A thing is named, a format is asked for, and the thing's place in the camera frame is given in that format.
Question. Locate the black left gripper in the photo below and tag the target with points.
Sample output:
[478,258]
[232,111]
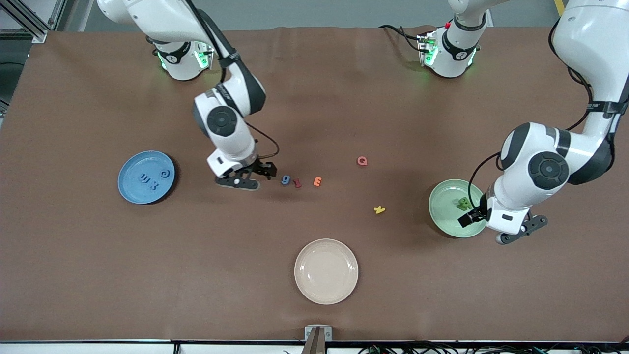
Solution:
[478,212]

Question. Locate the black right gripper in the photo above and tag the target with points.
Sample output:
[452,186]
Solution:
[258,167]

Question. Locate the green letter N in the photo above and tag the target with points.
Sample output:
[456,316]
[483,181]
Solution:
[465,207]

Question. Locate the blue digit 9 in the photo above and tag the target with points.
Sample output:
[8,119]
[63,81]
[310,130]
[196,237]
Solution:
[283,182]

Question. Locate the blue letter m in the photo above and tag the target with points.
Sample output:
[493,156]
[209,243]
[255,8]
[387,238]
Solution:
[146,178]

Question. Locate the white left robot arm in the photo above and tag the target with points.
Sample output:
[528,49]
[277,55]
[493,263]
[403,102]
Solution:
[521,196]

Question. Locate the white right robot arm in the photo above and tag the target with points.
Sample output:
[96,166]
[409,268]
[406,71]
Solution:
[231,142]

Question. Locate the green plate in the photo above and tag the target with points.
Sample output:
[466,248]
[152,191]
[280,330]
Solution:
[442,216]

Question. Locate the brown table mat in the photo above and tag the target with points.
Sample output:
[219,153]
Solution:
[314,98]

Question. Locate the yellow letter k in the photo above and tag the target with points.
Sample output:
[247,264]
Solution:
[379,209]

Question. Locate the red letter Q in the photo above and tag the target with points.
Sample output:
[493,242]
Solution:
[358,161]

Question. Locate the beige plate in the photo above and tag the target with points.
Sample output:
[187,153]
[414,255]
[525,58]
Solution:
[326,271]

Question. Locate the blue plate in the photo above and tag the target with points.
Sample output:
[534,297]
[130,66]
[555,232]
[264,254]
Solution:
[130,189]

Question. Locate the yellow floor tape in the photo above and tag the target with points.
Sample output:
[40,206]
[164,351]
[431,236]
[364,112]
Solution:
[558,6]

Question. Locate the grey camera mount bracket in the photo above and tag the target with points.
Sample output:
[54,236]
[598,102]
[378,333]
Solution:
[318,339]

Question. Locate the white table edge rail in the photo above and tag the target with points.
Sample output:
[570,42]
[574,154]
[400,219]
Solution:
[98,349]

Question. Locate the aluminium frame profile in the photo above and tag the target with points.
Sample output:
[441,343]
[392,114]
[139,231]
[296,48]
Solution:
[37,34]

